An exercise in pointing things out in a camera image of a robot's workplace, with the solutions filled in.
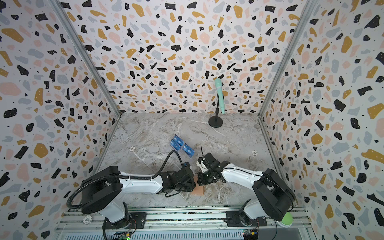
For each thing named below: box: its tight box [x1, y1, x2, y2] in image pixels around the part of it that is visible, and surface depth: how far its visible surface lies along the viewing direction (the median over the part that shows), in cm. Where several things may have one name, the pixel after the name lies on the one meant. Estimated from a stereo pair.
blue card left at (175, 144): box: [169, 138, 182, 151], surface depth 96 cm
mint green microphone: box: [214, 78, 225, 115], surface depth 97 cm
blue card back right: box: [182, 143, 195, 158], surface depth 92 cm
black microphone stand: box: [208, 92, 223, 128], surface depth 119 cm
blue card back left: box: [173, 134, 185, 147], surface depth 96 cm
